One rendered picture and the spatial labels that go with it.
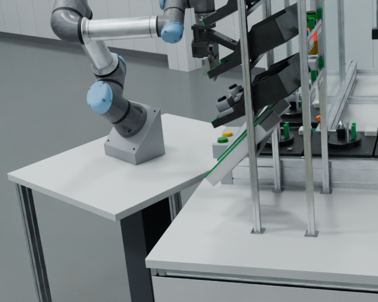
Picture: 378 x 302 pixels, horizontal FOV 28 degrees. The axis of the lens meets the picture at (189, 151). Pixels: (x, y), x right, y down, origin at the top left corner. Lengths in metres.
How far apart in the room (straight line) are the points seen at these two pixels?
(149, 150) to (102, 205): 0.44
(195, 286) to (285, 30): 0.80
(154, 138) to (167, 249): 0.83
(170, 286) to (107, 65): 1.06
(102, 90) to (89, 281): 1.35
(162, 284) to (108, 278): 1.69
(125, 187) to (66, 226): 1.86
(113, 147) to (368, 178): 1.08
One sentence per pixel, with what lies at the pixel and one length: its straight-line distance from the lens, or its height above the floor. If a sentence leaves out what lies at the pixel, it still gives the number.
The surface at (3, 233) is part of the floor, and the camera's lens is 4.74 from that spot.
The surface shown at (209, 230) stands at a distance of 2.43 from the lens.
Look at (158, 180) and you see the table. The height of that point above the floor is 0.86.
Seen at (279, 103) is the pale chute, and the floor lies 1.19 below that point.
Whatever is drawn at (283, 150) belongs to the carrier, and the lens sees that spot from 2.75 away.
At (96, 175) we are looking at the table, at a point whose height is 0.86.
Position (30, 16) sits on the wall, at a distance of 10.50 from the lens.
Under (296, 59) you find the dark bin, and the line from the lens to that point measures 2.41.
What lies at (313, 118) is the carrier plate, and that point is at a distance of 3.07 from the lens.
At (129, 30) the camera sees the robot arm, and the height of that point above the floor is 1.45.
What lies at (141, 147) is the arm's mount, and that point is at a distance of 3.04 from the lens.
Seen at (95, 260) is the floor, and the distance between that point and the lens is 4.21.
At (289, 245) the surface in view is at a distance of 2.31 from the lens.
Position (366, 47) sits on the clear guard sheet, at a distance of 4.06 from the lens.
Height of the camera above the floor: 1.94
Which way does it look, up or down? 20 degrees down
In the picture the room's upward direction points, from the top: 6 degrees counter-clockwise
